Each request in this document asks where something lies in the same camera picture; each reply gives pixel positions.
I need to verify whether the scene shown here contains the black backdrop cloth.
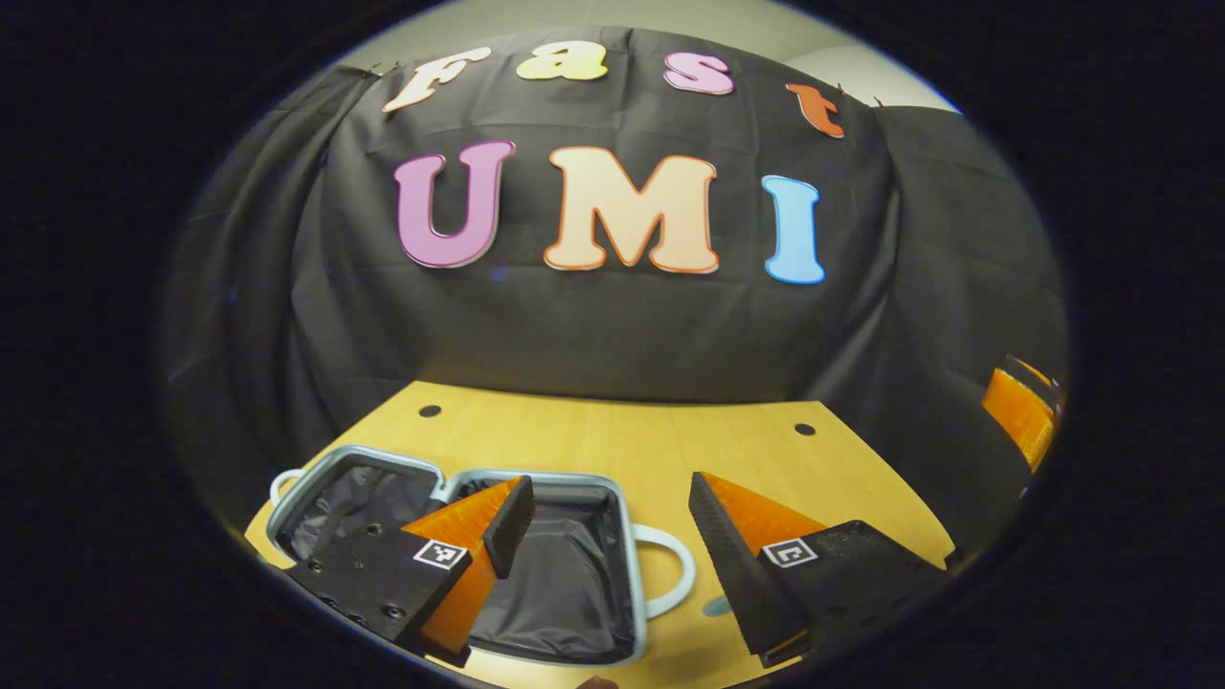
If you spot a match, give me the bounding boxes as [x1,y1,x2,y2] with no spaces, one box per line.
[158,27,1071,575]

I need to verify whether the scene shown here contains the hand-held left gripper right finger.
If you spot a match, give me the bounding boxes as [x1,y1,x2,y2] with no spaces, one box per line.
[687,470,950,669]

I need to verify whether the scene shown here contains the pale blue suitcase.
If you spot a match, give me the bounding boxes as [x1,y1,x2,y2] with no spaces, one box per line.
[265,445,697,668]

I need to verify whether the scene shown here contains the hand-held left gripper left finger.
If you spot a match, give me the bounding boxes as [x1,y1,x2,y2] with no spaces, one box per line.
[284,475,538,669]

